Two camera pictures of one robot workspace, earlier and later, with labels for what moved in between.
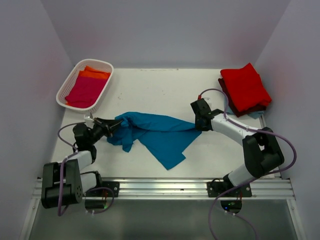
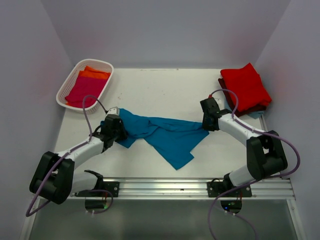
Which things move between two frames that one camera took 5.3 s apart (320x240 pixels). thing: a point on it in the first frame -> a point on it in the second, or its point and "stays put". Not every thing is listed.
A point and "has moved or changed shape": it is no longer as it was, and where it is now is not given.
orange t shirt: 92,72 stays put
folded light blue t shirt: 253,115 stays put
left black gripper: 108,127 -> 120,132
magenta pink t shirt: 86,91 stays put
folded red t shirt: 245,88 stays put
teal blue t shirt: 165,137 has moved or changed shape
